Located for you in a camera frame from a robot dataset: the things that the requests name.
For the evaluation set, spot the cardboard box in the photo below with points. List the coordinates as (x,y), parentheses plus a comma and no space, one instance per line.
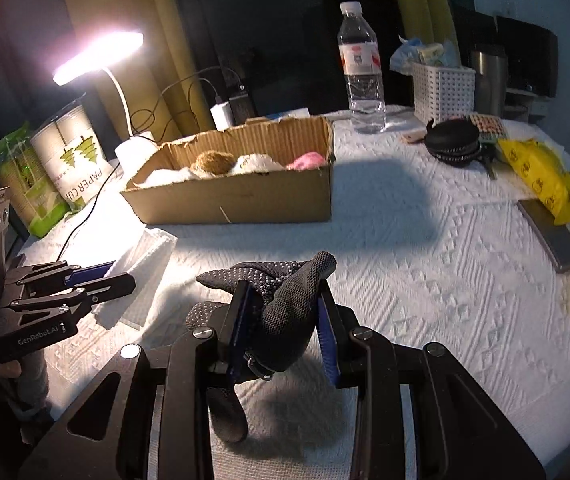
(245,195)

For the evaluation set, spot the white desk lamp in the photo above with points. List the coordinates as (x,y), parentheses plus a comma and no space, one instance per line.
(135,149)

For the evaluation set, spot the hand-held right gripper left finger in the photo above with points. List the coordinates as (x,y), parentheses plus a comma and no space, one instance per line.
(237,330)

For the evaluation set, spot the dark glass window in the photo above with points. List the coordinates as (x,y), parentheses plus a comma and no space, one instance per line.
(275,25)

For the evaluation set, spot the white fluffy cloth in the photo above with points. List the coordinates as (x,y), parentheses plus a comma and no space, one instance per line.
(167,176)

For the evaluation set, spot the black zip case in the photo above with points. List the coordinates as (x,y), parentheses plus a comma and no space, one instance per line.
(452,140)

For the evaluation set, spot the clear water bottle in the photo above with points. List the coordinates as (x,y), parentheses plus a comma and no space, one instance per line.
(362,85)

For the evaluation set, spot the patterned small card box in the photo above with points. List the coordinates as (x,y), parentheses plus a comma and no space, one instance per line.
(490,127)

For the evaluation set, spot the black monitor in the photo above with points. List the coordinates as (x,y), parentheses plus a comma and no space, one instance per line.
(475,30)
(530,55)

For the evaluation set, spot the white plush toy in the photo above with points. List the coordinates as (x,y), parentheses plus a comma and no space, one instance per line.
(255,164)

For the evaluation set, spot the tan key holder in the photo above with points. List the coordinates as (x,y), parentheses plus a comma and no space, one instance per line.
(413,137)

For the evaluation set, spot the pink plush toy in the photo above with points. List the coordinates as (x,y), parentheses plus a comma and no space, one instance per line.
(306,161)

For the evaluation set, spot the white charger plug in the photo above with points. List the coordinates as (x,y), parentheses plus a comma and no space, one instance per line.
(222,115)

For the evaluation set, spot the pack of paper cups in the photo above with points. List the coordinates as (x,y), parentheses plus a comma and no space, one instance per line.
(75,155)

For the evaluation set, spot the white computer desk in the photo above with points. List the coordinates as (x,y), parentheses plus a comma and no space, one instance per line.
(527,102)

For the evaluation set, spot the yellow curtain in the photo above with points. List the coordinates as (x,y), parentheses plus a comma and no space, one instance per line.
(130,0)
(425,0)

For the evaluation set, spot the yellow wipes packet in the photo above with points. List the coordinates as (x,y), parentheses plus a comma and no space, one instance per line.
(540,175)

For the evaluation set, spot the grey smartphone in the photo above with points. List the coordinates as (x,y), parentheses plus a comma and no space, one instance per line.
(552,237)

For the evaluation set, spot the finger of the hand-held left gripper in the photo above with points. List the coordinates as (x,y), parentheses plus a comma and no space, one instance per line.
(55,271)
(100,287)

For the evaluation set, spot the white woven plastic basket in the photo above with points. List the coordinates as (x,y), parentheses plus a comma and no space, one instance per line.
(442,92)

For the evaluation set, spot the clear bag of packets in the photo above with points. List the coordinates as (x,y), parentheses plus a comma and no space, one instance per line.
(425,52)

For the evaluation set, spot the person's left hand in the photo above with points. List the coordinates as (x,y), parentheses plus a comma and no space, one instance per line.
(7,369)

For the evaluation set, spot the black power adapter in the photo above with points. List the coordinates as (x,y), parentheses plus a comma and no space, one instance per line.
(242,105)

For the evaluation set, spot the green plastic packet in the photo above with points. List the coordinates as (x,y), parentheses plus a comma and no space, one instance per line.
(20,185)

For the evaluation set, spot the brown plush toy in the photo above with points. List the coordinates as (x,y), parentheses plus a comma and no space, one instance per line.
(212,162)

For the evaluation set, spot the black dotted glove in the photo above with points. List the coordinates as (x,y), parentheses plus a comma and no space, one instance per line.
(290,305)

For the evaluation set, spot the steel trash bin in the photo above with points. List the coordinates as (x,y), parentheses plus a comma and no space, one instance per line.
(490,82)

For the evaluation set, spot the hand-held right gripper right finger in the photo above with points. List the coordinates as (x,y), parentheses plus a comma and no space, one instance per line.
(329,355)

